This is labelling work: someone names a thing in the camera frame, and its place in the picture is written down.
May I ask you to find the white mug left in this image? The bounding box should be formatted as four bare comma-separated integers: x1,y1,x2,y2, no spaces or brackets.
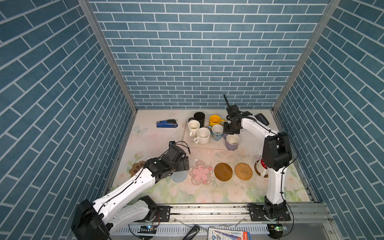
188,120,201,138

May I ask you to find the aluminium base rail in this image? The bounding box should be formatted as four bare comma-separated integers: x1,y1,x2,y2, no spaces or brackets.
111,202,342,240

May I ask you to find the printed paper package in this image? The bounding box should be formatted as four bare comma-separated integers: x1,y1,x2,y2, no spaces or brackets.
208,228,252,240

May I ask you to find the yellow mug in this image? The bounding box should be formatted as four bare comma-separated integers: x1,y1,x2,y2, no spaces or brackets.
209,115,225,127

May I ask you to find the black calculator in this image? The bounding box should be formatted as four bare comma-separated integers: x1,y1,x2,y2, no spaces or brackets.
255,113,270,126

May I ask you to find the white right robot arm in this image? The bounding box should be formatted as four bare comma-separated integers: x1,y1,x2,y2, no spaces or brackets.
224,103,293,221

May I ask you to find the paw print coaster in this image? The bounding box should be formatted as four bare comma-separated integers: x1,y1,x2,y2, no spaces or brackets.
128,161,145,177

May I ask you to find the beige serving tray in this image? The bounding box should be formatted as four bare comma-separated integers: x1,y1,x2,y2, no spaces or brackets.
183,121,227,150

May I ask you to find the cork woven coaster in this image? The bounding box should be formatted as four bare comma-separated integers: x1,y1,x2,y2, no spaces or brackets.
235,163,253,181

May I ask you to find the black remote handle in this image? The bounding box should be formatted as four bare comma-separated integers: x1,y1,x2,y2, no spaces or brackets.
183,225,201,240

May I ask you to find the red interior mug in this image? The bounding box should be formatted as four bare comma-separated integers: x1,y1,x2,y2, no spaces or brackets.
255,157,269,178

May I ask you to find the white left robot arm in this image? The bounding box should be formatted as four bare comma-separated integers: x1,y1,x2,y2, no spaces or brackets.
71,144,189,240

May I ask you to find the white mug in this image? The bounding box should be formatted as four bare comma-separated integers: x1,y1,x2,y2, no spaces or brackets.
188,120,201,138
194,128,211,145

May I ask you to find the dark brown round coaster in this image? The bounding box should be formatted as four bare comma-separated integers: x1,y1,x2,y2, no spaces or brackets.
254,160,268,179

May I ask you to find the pink flower coaster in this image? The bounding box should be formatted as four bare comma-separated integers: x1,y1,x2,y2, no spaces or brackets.
188,159,214,186

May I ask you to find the light blue patterned mug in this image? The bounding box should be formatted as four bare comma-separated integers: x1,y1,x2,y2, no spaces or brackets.
208,124,224,142

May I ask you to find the lavender mug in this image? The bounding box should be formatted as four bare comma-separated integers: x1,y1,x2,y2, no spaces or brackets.
225,134,240,151

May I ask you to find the blue black stapler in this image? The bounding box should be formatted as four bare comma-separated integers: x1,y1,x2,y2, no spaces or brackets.
156,119,178,128

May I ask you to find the grey blue woven coaster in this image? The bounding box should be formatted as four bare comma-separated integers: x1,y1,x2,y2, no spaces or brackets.
170,171,188,183

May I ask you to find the black mug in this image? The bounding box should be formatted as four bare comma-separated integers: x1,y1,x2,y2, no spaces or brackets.
188,112,206,128

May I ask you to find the white mug right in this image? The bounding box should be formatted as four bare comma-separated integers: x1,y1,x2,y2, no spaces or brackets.
194,128,211,145

